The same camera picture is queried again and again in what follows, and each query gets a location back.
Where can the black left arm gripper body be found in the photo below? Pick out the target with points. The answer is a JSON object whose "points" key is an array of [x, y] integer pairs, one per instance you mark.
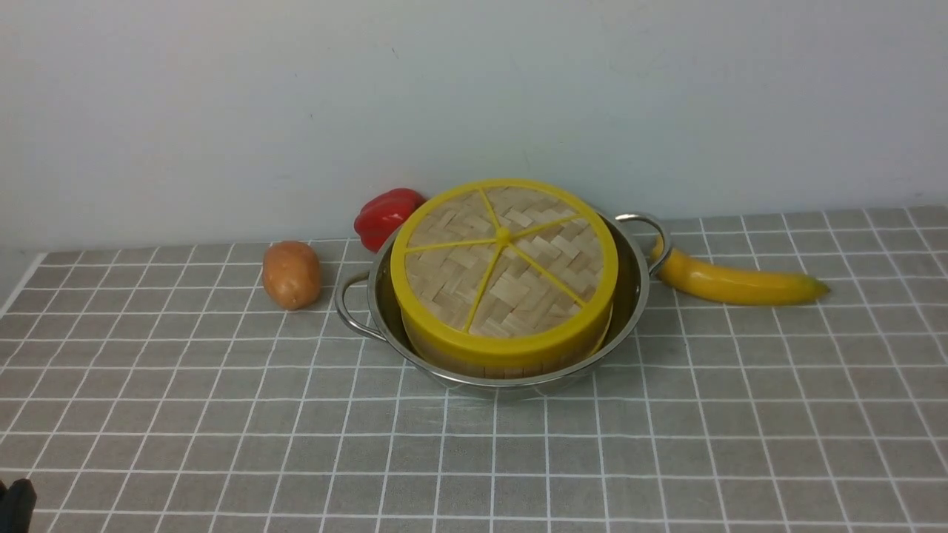
{"points": [[18, 501]]}

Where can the yellow-rimmed bamboo steamer basket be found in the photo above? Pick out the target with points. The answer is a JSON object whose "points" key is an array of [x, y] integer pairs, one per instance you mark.
{"points": [[478, 363]]}

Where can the yellow woven bamboo steamer lid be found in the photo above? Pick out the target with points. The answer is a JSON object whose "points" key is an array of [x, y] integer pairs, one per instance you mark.
{"points": [[507, 265]]}

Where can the stainless steel pot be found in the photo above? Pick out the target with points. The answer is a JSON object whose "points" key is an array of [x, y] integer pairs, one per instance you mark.
{"points": [[635, 271]]}

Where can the brown potato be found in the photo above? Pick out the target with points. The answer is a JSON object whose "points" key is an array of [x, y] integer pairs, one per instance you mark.
{"points": [[292, 275]]}

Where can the red bell pepper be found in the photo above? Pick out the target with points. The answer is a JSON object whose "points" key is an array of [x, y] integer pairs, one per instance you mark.
{"points": [[382, 216]]}

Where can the yellow banana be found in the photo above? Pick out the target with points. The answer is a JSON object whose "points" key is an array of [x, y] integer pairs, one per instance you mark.
{"points": [[739, 287]]}

